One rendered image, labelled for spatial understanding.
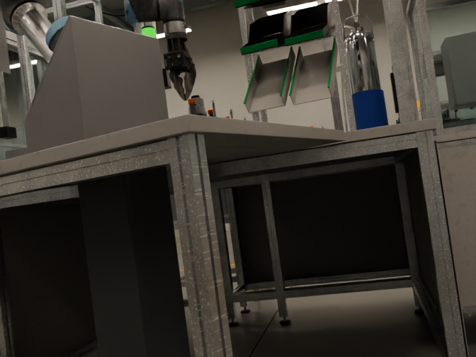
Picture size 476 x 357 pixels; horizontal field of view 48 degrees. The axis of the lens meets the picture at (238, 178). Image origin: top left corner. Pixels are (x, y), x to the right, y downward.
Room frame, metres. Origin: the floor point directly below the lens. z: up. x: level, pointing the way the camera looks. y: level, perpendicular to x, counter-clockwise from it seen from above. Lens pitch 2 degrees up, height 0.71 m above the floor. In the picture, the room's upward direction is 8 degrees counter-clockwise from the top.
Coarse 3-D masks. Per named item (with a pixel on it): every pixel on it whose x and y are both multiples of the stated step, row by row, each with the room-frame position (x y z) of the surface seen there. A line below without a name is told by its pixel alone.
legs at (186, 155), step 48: (192, 144) 0.88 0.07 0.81; (0, 192) 1.16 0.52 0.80; (96, 192) 1.29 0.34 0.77; (144, 192) 1.29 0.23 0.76; (192, 192) 0.88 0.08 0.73; (96, 240) 1.30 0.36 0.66; (144, 240) 1.27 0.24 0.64; (192, 240) 0.89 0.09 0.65; (96, 288) 1.31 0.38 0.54; (144, 288) 1.25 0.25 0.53; (192, 288) 0.89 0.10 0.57; (96, 336) 1.32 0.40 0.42; (144, 336) 1.24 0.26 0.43
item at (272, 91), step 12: (288, 60) 1.79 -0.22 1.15; (252, 72) 1.83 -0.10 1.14; (264, 72) 1.88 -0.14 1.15; (276, 72) 1.84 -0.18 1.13; (288, 72) 1.77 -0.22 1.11; (252, 84) 1.80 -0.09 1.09; (264, 84) 1.82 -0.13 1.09; (276, 84) 1.79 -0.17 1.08; (288, 84) 1.75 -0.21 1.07; (252, 96) 1.78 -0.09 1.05; (264, 96) 1.77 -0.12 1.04; (276, 96) 1.74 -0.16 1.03; (252, 108) 1.75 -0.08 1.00; (264, 108) 1.72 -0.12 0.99
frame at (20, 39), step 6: (18, 36) 2.19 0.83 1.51; (24, 36) 2.19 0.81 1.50; (18, 42) 2.19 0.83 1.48; (24, 42) 2.19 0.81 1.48; (18, 48) 2.19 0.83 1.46; (24, 48) 2.18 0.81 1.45; (18, 54) 2.19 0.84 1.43; (24, 54) 2.18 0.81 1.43; (24, 60) 2.18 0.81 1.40; (24, 66) 2.19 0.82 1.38; (24, 72) 2.19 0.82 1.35; (24, 78) 2.19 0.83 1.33; (24, 84) 2.19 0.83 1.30; (24, 90) 2.19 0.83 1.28; (30, 90) 2.19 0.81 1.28; (24, 96) 2.19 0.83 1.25; (30, 96) 2.19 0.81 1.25; (24, 102) 2.19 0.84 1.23; (30, 102) 2.18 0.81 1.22
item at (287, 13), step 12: (288, 12) 1.87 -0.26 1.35; (252, 24) 1.89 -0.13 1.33; (264, 24) 1.97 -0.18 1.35; (276, 24) 1.95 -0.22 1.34; (288, 24) 1.85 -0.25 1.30; (252, 36) 1.87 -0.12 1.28; (264, 36) 1.99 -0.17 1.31; (276, 36) 1.90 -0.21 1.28; (240, 48) 1.75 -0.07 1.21; (252, 48) 1.74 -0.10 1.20; (264, 48) 1.73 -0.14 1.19
